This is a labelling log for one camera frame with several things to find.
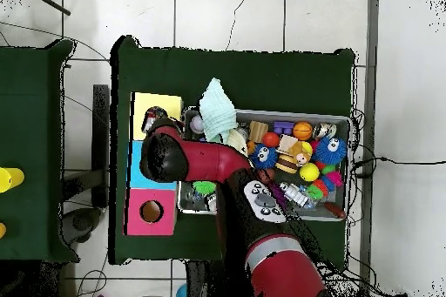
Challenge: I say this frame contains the mint waffle cloth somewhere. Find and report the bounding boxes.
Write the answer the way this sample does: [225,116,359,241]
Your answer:
[199,78,238,145]

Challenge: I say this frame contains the cream waffle cloth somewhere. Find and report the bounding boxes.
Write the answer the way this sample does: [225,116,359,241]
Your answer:
[226,128,249,157]

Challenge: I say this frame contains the wooden box with three holes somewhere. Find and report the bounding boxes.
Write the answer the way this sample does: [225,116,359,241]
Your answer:
[125,91,184,237]

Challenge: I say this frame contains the shallow clear mesh bin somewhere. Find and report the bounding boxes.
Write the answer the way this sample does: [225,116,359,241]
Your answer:
[176,106,351,223]

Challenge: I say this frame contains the black upright stand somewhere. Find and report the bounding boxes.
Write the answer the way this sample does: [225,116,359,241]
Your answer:
[91,84,111,209]

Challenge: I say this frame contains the dark green table cloth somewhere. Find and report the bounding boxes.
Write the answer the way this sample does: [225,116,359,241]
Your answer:
[107,34,356,272]

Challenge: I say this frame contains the plain wooden block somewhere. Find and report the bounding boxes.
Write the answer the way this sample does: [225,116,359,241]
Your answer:
[247,120,269,144]

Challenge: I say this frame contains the small blue spiky eyed ball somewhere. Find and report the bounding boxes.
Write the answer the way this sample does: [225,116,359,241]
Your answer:
[249,143,279,171]

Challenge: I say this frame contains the orange red smooth ball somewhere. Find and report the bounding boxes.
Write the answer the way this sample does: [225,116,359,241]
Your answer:
[261,132,280,149]

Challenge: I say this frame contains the neighbouring green covered table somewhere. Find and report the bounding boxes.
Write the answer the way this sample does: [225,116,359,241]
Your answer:
[0,38,81,265]

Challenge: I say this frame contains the grey round base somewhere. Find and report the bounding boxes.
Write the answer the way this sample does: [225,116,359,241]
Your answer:
[61,206,103,246]

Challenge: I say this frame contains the toy hamburger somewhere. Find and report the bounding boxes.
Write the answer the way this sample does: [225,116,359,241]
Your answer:
[274,152,299,174]

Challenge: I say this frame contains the small orange basketball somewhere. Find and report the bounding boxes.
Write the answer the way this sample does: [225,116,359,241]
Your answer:
[292,121,314,142]

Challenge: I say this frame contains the dark tripod leg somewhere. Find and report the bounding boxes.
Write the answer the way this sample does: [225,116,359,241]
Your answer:
[13,0,72,17]

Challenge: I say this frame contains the yellow plastic cup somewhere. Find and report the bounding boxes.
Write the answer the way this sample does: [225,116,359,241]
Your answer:
[0,166,25,193]

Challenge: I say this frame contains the yellow tennis ball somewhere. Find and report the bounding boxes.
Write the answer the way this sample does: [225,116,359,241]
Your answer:
[299,162,321,182]

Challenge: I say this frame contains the labelled tin can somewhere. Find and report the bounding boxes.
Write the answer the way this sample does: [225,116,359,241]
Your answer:
[312,122,338,140]

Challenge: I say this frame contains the blue spiky ball with eyes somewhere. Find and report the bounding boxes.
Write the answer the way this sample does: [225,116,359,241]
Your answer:
[313,135,348,166]

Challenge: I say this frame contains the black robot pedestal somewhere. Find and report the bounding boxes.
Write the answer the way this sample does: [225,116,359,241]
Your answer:
[186,260,226,297]

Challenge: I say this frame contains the black power cable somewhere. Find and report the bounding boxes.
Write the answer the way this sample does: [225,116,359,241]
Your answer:
[351,156,446,178]

